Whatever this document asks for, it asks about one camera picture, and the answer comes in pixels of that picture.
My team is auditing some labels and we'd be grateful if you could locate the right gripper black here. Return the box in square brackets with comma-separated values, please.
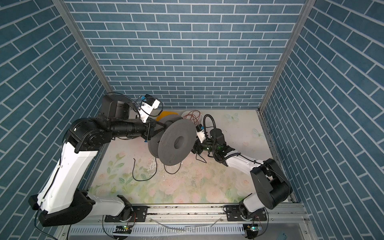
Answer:
[185, 135, 219, 155]

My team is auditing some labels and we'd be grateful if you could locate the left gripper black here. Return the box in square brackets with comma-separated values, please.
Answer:
[109, 115, 168, 141]

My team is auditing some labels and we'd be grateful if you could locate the black cable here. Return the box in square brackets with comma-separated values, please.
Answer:
[131, 149, 208, 182]

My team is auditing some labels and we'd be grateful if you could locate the grey perforated cable spool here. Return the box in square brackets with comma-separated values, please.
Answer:
[148, 115, 197, 166]

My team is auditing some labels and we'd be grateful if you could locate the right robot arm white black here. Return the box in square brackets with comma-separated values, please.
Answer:
[192, 128, 293, 221]

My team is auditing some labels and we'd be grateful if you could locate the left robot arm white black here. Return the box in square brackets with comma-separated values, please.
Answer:
[29, 93, 166, 227]

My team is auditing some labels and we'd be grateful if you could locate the white plastic tub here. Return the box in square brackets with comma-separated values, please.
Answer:
[182, 110, 203, 126]

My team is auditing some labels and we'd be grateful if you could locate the yellow plastic tub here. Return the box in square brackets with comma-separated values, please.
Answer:
[156, 111, 178, 121]

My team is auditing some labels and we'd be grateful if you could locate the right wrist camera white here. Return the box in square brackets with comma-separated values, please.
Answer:
[196, 124, 207, 144]

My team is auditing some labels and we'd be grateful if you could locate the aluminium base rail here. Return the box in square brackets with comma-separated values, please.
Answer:
[55, 203, 317, 240]

